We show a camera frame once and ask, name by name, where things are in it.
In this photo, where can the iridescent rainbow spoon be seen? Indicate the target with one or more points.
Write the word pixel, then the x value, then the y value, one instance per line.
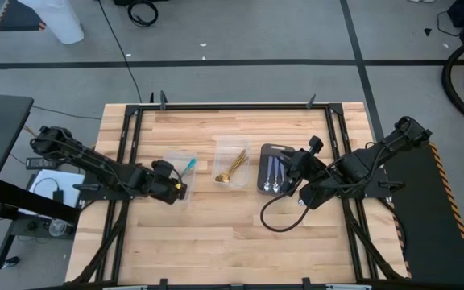
pixel 191 163

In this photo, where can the small clear plastic bin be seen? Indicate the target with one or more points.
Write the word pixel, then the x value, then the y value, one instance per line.
pixel 183 194

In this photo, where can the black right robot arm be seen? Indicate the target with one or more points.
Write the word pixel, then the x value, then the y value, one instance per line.
pixel 361 169

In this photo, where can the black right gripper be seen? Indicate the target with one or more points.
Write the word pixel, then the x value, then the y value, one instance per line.
pixel 304 165

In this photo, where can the small black charger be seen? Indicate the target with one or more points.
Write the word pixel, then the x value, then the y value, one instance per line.
pixel 58 195

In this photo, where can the black power adapter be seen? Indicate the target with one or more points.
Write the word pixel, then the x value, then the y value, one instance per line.
pixel 38 164

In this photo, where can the large clear plastic bin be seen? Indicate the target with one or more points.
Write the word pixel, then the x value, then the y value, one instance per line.
pixel 222 153

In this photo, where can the black aluminium frame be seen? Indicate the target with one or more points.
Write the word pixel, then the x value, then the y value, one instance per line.
pixel 232 106

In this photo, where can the white light bar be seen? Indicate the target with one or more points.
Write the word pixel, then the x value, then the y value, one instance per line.
pixel 127 287
pixel 349 287

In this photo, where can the small black hazard-striped mat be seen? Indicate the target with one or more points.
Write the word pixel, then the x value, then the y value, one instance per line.
pixel 18 18

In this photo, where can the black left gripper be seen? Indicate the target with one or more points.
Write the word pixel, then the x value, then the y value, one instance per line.
pixel 172 191

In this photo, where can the clear plastic cup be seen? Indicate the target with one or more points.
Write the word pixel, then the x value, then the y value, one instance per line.
pixel 58 228

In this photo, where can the dark grey plastic bin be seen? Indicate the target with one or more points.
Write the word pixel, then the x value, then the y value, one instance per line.
pixel 263 169

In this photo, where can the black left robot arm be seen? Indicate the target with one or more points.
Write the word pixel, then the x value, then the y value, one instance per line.
pixel 95 161

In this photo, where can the black frame clamp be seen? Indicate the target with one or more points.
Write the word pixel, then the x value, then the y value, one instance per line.
pixel 311 101
pixel 162 100
pixel 306 282
pixel 163 283

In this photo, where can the large black hazard-striped mat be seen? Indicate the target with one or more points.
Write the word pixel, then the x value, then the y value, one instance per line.
pixel 429 221

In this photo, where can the white plastic sack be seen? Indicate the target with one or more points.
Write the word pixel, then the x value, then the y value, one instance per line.
pixel 55 20

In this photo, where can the white box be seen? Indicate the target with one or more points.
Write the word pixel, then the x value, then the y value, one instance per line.
pixel 71 181

